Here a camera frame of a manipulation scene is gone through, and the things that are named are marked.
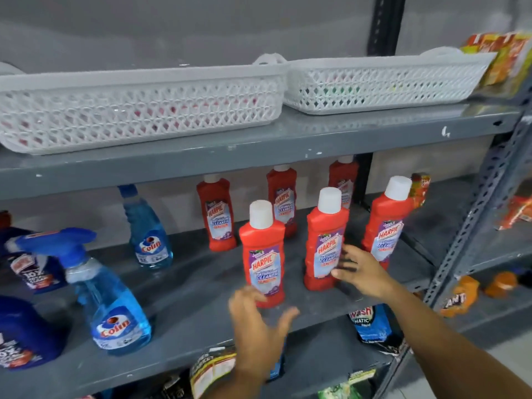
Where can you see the orange red packet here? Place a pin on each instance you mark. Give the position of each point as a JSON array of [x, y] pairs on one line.
[[515, 211]]

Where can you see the black and yellow packet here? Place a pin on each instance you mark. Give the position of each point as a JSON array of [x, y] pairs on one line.
[[210, 367]]

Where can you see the small orange bottle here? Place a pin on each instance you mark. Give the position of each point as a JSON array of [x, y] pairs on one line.
[[501, 284]]

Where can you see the person's right hand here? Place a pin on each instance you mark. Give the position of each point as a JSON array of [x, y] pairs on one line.
[[368, 272]]

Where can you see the group of red cleaner bottles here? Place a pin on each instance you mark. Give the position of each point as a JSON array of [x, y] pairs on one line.
[[262, 245]]

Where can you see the black slotted upright post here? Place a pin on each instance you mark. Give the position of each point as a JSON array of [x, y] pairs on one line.
[[384, 24]]

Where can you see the short white plastic basket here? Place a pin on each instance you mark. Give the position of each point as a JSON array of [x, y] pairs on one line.
[[382, 85]]

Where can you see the blue detergent pouch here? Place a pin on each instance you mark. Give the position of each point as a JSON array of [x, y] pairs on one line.
[[372, 326]]

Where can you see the orange pouch with black print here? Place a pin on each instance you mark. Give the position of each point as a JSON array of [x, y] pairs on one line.
[[459, 297]]

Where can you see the small red green packet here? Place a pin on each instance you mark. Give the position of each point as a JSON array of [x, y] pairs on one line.
[[419, 189]]

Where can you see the person's left forearm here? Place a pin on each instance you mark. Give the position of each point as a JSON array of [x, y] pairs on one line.
[[237, 386]]

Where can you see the person's right fingers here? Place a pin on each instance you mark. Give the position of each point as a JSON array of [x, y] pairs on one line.
[[347, 265]]

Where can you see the grey metal shelf rack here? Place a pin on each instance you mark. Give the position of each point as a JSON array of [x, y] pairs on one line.
[[249, 142], [498, 250]]

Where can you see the long white plastic basket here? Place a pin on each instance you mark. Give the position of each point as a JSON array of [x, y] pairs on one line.
[[137, 112]]

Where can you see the person's right forearm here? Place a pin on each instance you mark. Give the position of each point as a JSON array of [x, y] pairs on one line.
[[449, 344]]

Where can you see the dark blue cleaner bottle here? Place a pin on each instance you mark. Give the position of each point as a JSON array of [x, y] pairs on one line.
[[25, 336], [35, 272]]

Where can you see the person's left thumb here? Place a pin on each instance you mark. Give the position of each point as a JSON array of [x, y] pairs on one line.
[[286, 322]]

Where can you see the orange and yellow packets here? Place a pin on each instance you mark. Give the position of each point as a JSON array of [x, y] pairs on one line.
[[505, 53]]

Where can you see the small blue spray bottle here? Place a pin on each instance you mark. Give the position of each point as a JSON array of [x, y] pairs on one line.
[[146, 234]]

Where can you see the person's left hand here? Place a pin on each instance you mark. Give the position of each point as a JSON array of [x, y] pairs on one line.
[[253, 336]]

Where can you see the large blue spray bottle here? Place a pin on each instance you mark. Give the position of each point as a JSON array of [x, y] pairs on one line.
[[112, 311]]

